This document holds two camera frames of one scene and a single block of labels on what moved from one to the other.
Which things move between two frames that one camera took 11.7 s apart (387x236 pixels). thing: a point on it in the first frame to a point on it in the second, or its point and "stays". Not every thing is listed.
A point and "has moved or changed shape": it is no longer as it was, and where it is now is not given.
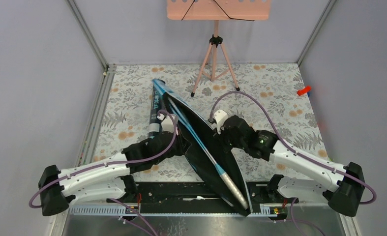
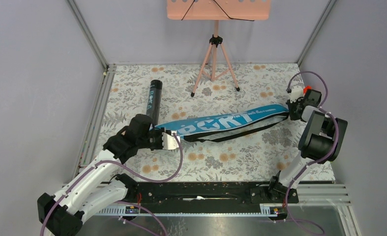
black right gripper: (220, 138) to (299, 101)
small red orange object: (304, 90) stays
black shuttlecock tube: (157, 104) has moved or changed shape
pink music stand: (216, 65) stays
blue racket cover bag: (206, 152) has moved or changed shape
